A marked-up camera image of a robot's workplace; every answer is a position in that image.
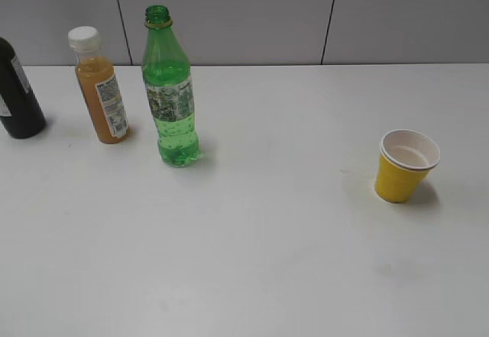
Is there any green sprite bottle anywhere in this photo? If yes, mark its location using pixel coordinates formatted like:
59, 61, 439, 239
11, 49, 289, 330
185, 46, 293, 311
141, 5, 199, 167

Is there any yellow paper cup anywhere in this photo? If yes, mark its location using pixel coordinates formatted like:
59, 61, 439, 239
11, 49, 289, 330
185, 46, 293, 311
374, 129, 441, 203

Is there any orange juice bottle white cap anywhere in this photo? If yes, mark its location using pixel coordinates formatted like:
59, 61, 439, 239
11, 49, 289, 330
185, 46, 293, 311
68, 26, 130, 144

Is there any dark glass bottle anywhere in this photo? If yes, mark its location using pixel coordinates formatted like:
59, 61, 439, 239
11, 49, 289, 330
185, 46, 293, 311
1, 37, 46, 139

